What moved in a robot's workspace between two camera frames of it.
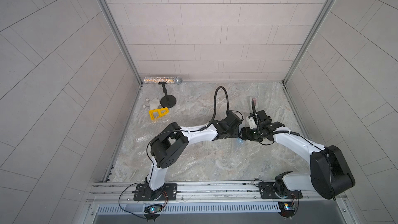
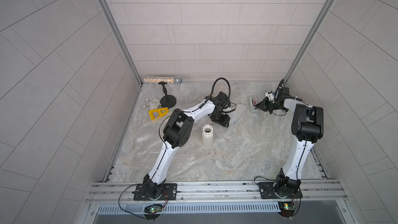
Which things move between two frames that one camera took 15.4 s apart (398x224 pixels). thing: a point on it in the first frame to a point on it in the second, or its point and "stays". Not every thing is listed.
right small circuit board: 287,209 stays
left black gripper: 236,134 to 225,117
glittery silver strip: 158,80 stays
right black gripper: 245,134 to 266,106
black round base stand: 167,101 stays
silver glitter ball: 178,80 stays
